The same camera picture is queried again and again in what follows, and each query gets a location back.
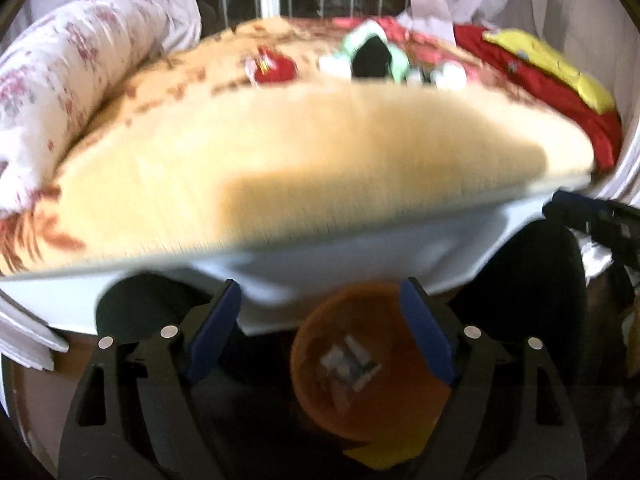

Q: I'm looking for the yellow object under bin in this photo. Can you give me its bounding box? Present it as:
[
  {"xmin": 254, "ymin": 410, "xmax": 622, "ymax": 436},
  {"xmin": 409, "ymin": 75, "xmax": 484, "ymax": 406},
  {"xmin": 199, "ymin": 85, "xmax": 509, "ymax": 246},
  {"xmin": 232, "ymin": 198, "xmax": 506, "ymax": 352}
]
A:
[{"xmin": 342, "ymin": 427, "xmax": 433, "ymax": 467}]

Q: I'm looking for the white tissue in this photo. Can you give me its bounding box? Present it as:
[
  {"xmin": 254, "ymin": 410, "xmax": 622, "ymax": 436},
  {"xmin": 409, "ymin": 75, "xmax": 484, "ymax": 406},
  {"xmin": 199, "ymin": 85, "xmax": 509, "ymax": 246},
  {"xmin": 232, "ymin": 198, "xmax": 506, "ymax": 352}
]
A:
[
  {"xmin": 432, "ymin": 61, "xmax": 469, "ymax": 90},
  {"xmin": 318, "ymin": 55, "xmax": 352, "ymax": 77}
]

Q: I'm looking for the yellow floral plush blanket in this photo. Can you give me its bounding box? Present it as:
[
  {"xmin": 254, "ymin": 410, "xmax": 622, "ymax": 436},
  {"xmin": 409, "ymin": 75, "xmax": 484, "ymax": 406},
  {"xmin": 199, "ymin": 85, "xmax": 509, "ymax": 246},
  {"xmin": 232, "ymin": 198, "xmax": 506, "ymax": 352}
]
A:
[{"xmin": 0, "ymin": 16, "xmax": 596, "ymax": 277}]

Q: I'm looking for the red blanket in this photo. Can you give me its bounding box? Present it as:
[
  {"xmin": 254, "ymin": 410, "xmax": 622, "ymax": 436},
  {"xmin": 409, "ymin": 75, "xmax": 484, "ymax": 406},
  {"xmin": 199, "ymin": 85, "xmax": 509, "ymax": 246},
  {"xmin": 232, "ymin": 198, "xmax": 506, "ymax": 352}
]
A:
[{"xmin": 452, "ymin": 24, "xmax": 623, "ymax": 172}]

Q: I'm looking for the orange plastic bin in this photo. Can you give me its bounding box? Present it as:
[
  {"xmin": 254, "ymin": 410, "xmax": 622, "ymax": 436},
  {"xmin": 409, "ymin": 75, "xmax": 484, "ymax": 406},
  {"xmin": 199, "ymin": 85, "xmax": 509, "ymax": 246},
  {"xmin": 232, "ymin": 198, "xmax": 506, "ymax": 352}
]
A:
[{"xmin": 290, "ymin": 282, "xmax": 452, "ymax": 447}]

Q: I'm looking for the rolled pink floral quilt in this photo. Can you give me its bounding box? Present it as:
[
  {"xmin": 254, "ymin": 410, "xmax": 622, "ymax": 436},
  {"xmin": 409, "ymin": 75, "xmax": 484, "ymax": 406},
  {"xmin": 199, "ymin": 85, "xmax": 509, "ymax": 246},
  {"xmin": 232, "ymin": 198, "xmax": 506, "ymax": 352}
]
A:
[{"xmin": 0, "ymin": 0, "xmax": 173, "ymax": 221}]

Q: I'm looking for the silver satin curtain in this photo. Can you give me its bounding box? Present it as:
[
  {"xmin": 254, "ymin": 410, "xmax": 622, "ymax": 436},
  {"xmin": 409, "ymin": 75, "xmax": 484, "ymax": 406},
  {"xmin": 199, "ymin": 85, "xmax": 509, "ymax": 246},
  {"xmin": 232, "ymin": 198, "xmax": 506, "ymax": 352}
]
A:
[{"xmin": 0, "ymin": 285, "xmax": 70, "ymax": 372}]

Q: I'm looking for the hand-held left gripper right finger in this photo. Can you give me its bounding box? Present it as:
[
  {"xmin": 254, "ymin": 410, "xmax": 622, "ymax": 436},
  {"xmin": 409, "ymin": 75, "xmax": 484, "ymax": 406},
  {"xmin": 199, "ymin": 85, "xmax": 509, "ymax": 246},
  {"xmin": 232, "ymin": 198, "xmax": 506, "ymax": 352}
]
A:
[{"xmin": 400, "ymin": 276, "xmax": 587, "ymax": 480}]

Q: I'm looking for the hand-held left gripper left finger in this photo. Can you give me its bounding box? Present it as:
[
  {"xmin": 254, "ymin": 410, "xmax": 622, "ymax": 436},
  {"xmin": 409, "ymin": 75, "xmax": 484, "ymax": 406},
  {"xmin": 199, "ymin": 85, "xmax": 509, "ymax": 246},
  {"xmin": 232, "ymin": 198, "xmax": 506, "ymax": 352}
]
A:
[{"xmin": 57, "ymin": 278, "xmax": 243, "ymax": 480}]

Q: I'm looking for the green and white wrapper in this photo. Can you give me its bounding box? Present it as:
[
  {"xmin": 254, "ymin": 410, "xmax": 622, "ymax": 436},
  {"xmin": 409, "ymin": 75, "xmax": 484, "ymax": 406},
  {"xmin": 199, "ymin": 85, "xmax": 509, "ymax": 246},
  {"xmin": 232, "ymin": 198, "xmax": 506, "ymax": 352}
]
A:
[{"xmin": 339, "ymin": 19, "xmax": 418, "ymax": 85}]

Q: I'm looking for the white bed frame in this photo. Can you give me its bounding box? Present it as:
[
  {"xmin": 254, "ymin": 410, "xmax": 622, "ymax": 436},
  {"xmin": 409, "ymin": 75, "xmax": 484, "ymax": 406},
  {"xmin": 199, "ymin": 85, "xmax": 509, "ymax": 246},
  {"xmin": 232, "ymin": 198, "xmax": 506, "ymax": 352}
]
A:
[{"xmin": 0, "ymin": 180, "xmax": 591, "ymax": 337}]

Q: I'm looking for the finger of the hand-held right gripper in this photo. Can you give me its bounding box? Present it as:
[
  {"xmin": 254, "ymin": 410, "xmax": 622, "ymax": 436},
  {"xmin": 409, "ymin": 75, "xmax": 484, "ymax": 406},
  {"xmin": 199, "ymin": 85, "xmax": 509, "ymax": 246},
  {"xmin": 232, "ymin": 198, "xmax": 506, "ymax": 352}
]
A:
[{"xmin": 542, "ymin": 190, "xmax": 621, "ymax": 241}]

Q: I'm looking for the red snack packet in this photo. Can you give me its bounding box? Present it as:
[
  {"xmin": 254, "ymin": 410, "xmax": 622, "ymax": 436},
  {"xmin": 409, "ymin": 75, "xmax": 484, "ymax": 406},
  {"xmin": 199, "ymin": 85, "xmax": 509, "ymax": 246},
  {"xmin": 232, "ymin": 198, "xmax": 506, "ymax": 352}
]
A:
[{"xmin": 252, "ymin": 46, "xmax": 299, "ymax": 87}]

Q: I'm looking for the pile of white paper scraps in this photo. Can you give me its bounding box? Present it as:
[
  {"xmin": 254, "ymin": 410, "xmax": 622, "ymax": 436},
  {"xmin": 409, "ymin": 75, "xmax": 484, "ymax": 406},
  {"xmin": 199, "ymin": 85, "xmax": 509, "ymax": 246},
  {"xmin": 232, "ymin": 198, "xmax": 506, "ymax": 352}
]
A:
[{"xmin": 319, "ymin": 335, "xmax": 383, "ymax": 397}]

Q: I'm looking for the yellow pillow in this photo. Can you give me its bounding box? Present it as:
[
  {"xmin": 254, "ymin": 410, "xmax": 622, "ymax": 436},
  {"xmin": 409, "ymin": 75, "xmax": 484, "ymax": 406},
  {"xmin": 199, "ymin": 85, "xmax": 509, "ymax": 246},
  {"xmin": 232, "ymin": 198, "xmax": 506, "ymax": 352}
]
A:
[{"xmin": 482, "ymin": 27, "xmax": 617, "ymax": 113}]

